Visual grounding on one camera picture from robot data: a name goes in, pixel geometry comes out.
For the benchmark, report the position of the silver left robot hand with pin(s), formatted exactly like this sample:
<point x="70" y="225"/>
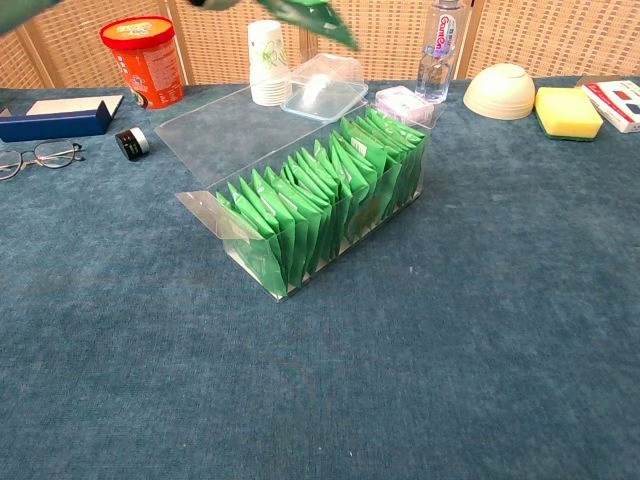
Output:
<point x="212" y="2"/>

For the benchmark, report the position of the green tea bag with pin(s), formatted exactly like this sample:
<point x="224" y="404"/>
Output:
<point x="402" y="140"/>
<point x="277" y="195"/>
<point x="290" y="190"/>
<point x="331" y="168"/>
<point x="350" y="151"/>
<point x="365" y="137"/>
<point x="391" y="149"/>
<point x="299" y="185"/>
<point x="265" y="202"/>
<point x="323" y="172"/>
<point x="340" y="163"/>
<point x="252" y="208"/>
<point x="406" y="136"/>
<point x="255" y="250"/>
<point x="410" y="132"/>
<point x="397" y="144"/>
<point x="307" y="180"/>
<point x="320" y="20"/>
<point x="315" y="176"/>

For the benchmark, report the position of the clear box of green packets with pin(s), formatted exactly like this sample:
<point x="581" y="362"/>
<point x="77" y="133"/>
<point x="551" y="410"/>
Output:
<point x="210" y="140"/>

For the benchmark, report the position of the blue and white card box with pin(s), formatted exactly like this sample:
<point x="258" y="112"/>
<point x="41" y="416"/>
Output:
<point x="50" y="125"/>

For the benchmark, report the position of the red white 3D glasses box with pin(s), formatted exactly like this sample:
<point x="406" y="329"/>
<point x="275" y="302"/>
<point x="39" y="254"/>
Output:
<point x="615" y="105"/>

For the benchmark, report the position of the white paper cup stack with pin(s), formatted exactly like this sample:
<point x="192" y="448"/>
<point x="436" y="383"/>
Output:
<point x="270" y="60"/>

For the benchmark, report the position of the orange red snack tub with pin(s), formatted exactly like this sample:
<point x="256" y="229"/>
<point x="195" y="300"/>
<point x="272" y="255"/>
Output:
<point x="145" y="65"/>

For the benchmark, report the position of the clear plastic food container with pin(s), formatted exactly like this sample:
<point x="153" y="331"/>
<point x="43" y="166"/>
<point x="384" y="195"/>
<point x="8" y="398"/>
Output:
<point x="325" y="95"/>

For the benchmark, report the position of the small black silver jar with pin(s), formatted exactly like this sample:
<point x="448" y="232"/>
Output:
<point x="131" y="143"/>

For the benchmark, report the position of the thin metal eyeglasses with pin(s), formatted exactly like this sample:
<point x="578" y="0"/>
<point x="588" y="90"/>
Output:
<point x="50" y="154"/>

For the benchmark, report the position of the clear water bottle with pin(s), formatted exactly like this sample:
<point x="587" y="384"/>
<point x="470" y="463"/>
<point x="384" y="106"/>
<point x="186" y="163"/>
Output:
<point x="440" y="75"/>

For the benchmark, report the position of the beige bowl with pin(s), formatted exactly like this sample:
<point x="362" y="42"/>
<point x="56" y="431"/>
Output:
<point x="500" y="92"/>

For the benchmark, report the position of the woven rattan folding screen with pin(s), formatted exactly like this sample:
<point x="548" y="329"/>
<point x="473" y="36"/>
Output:
<point x="550" y="40"/>

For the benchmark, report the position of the yellow sponge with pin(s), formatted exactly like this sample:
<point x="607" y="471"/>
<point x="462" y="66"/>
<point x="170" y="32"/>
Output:
<point x="567" y="112"/>

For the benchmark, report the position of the blue table cloth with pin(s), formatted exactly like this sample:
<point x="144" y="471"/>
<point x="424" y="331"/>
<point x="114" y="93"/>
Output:
<point x="350" y="375"/>

